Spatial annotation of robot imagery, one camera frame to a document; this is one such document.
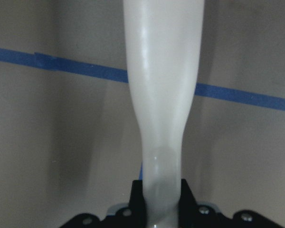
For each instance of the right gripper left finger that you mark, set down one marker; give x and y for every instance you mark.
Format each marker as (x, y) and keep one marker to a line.
(137, 206)

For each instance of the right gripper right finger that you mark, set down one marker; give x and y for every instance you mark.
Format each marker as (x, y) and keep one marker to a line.
(187, 207)

